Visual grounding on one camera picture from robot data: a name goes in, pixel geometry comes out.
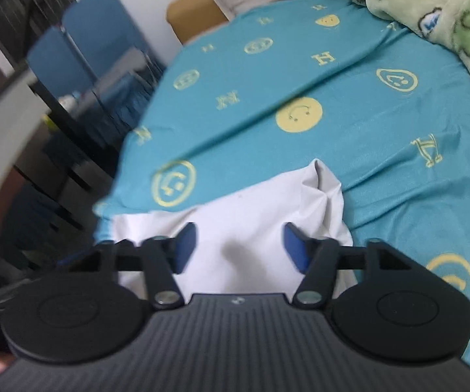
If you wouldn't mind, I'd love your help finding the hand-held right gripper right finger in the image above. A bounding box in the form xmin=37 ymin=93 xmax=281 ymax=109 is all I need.
xmin=282 ymin=221 xmax=425 ymax=309

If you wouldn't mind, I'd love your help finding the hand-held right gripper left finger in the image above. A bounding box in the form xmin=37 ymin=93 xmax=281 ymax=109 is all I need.
xmin=57 ymin=221 xmax=199 ymax=310

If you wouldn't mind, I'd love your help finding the white garment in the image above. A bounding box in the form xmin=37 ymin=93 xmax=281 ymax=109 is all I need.
xmin=113 ymin=159 xmax=358 ymax=298

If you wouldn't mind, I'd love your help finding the teal printed bed sheet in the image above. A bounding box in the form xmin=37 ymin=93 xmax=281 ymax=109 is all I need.
xmin=92 ymin=0 xmax=470 ymax=376

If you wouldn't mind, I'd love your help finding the blue chair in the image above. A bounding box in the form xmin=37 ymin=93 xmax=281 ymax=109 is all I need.
xmin=61 ymin=0 xmax=167 ymax=90
xmin=27 ymin=28 xmax=97 ymax=99

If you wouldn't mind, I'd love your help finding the yellow-brown headboard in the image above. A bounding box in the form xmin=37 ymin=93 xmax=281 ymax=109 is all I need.
xmin=166 ymin=0 xmax=230 ymax=46

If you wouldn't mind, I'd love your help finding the green printed fleece blanket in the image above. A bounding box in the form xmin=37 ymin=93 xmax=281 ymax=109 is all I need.
xmin=340 ymin=0 xmax=470 ymax=126

